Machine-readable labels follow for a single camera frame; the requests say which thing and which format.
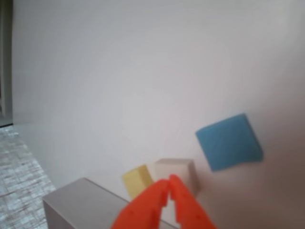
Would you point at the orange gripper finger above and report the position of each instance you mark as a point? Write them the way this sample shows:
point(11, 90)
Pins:
point(188, 207)
point(145, 207)

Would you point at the yellow foam cuboid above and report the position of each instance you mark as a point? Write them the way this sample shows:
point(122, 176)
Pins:
point(135, 181)

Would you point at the white foam cuboid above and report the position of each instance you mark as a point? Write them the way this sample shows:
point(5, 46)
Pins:
point(183, 169)

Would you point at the white cardboard bin box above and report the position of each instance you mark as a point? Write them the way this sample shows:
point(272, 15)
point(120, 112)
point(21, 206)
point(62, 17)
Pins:
point(78, 205)

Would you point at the blue foam cuboid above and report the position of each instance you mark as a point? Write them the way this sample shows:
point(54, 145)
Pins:
point(228, 143)

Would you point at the grey woven curtain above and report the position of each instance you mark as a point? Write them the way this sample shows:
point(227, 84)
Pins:
point(19, 167)

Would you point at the grey window frame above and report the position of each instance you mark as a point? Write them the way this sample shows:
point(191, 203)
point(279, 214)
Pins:
point(6, 71)

